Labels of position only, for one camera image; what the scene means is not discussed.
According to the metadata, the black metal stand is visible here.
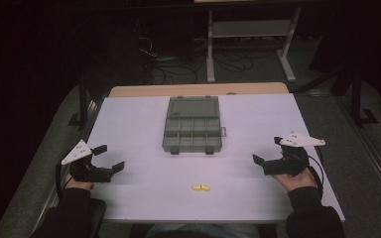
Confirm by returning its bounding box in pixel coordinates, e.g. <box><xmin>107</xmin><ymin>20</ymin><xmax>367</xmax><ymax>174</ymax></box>
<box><xmin>349</xmin><ymin>63</ymin><xmax>380</xmax><ymax>127</ymax></box>
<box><xmin>66</xmin><ymin>73</ymin><xmax>106</xmax><ymax>131</ymax></box>

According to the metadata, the grey plastic organizer box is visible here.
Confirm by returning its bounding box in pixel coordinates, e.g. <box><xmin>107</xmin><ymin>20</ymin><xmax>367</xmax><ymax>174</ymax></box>
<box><xmin>161</xmin><ymin>95</ymin><xmax>228</xmax><ymax>156</ymax></box>

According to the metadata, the white metal desk frame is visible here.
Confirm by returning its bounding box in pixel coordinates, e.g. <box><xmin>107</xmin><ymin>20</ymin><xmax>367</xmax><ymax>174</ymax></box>
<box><xmin>205</xmin><ymin>6</ymin><xmax>303</xmax><ymax>84</ymax></box>

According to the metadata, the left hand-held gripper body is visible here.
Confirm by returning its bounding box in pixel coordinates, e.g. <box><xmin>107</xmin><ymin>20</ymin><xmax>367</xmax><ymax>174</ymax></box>
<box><xmin>61</xmin><ymin>139</ymin><xmax>114</xmax><ymax>183</ymax></box>

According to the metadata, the light wooden table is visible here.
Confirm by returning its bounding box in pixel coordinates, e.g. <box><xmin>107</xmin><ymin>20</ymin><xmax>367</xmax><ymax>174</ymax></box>
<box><xmin>107</xmin><ymin>81</ymin><xmax>290</xmax><ymax>99</ymax></box>

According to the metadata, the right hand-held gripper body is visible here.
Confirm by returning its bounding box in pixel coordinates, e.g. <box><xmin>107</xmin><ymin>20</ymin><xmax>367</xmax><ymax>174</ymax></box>
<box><xmin>262</xmin><ymin>130</ymin><xmax>326</xmax><ymax>177</ymax></box>

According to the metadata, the tangle of floor cables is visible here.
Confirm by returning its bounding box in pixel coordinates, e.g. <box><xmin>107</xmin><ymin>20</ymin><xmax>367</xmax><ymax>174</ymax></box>
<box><xmin>137</xmin><ymin>35</ymin><xmax>256</xmax><ymax>85</ymax></box>

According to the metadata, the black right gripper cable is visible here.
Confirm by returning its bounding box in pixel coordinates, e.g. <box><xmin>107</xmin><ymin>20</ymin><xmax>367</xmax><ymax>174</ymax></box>
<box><xmin>307</xmin><ymin>154</ymin><xmax>325</xmax><ymax>200</ymax></box>

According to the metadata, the person's right hand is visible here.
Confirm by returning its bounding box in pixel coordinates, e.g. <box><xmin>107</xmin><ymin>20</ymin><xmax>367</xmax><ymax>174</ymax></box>
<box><xmin>271</xmin><ymin>166</ymin><xmax>318</xmax><ymax>193</ymax></box>

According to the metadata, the person's left hand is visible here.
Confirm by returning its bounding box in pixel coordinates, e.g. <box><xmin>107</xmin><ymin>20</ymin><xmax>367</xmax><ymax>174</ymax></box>
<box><xmin>63</xmin><ymin>173</ymin><xmax>95</xmax><ymax>192</ymax></box>

